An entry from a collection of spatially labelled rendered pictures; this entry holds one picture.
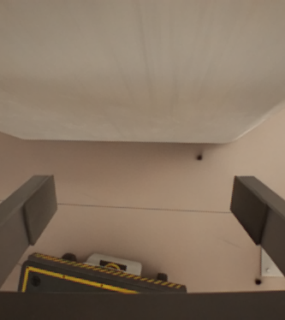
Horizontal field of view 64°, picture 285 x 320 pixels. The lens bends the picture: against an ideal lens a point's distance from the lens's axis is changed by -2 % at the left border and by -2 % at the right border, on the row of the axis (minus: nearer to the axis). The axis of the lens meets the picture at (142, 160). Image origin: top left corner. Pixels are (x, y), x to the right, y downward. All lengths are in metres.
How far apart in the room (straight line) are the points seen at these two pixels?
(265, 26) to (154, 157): 0.98
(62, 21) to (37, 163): 1.15
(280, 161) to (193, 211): 0.52
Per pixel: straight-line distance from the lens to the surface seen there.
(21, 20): 0.40
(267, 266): 1.40
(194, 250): 1.30
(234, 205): 0.17
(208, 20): 0.36
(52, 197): 0.16
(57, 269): 1.08
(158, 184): 1.25
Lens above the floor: 1.25
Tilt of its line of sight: 81 degrees down
